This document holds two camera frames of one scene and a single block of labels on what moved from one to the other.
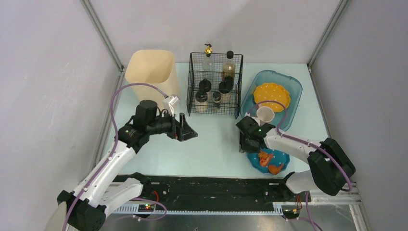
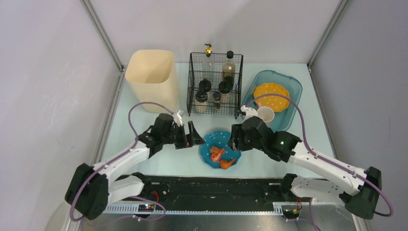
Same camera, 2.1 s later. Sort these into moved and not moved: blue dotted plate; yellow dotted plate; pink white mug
Moved: blue dotted plate
Not moved: pink white mug; yellow dotted plate
